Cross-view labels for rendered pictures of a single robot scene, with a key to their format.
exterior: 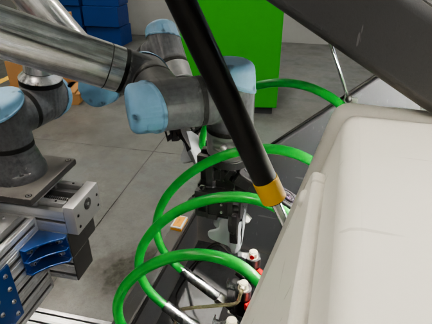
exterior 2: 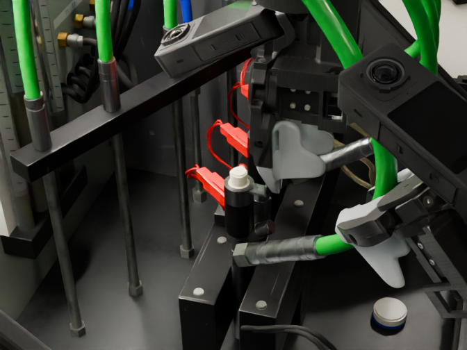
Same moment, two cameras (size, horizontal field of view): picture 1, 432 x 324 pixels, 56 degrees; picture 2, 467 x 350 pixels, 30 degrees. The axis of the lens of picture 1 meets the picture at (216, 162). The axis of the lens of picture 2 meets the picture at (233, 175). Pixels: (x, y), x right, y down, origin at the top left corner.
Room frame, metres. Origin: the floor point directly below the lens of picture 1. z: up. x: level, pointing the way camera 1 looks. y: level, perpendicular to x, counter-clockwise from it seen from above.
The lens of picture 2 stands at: (1.21, -0.07, 1.60)
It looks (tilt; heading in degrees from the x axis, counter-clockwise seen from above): 38 degrees down; 181
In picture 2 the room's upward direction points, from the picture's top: 1 degrees counter-clockwise
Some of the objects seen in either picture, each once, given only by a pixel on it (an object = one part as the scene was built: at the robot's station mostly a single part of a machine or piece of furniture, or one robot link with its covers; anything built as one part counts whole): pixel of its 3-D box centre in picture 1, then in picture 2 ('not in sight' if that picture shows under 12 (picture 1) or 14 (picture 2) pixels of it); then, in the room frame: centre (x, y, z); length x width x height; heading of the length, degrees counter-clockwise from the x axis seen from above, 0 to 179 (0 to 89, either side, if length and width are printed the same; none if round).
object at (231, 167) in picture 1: (224, 182); (304, 47); (0.59, -0.01, 1.25); 0.09 x 0.08 x 0.12; 74
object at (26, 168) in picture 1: (15, 157); not in sight; (0.98, 0.55, 1.09); 0.15 x 0.15 x 0.10
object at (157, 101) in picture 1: (162, 101); not in sight; (0.57, 0.08, 1.41); 0.11 x 0.11 x 0.08; 19
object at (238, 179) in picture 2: (252, 257); (239, 182); (0.57, -0.07, 1.10); 0.02 x 0.02 x 0.03
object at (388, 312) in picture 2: not in sight; (389, 312); (0.50, 0.10, 0.84); 0.04 x 0.04 x 0.01
